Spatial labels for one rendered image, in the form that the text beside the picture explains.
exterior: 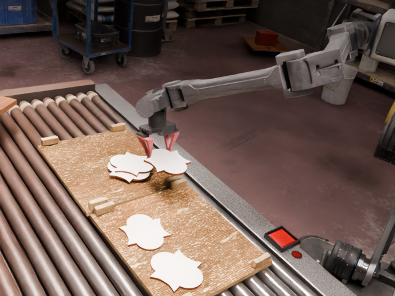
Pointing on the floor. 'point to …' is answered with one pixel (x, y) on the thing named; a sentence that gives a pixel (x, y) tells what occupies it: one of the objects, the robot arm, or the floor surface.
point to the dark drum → (140, 26)
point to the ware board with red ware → (265, 43)
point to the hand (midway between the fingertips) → (158, 152)
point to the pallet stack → (212, 12)
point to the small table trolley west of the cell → (69, 44)
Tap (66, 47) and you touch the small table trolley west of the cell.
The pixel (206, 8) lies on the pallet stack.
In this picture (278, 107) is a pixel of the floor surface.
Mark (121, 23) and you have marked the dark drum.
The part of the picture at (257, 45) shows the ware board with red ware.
